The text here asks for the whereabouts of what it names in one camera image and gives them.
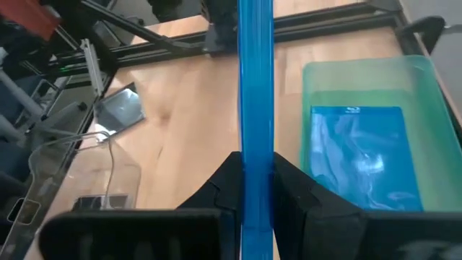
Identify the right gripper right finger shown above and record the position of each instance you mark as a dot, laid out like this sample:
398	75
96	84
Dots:
325	234

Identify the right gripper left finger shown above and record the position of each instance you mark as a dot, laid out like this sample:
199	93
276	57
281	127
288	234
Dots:
202	231

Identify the blue plastic disc case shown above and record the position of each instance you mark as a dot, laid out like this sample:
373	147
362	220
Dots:
256	108
361	162

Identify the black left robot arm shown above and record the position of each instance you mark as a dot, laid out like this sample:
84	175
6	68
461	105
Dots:
223	36

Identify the clear plastic bin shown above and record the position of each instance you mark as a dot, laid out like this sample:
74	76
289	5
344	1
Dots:
90	173

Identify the teal translucent plastic bin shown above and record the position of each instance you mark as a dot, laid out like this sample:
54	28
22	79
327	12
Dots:
433	144

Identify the orange red object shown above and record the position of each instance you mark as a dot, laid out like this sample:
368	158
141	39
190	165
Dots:
29	16

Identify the silver aluminium bracket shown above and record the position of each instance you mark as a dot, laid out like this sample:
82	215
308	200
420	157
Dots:
92	66

